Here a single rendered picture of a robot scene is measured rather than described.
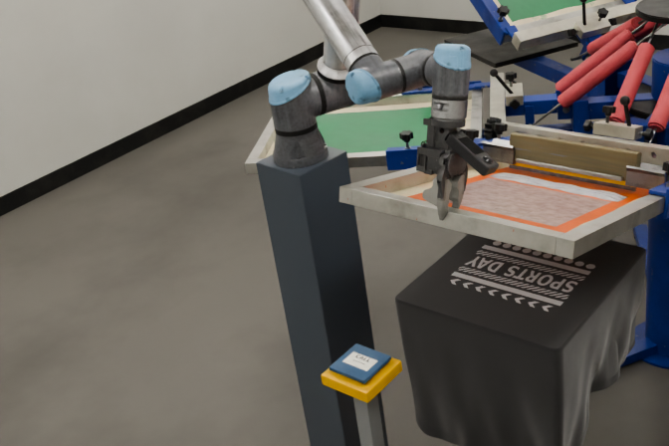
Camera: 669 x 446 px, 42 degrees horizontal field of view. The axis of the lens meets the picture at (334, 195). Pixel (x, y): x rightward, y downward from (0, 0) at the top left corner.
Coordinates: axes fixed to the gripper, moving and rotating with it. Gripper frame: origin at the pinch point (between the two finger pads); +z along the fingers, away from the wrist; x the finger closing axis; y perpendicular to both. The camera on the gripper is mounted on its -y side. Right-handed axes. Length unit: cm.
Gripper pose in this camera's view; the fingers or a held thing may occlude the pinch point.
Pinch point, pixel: (450, 212)
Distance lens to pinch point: 188.3
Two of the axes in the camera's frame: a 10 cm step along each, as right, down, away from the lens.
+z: -0.3, 9.7, 2.5
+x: -6.4, 1.7, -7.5
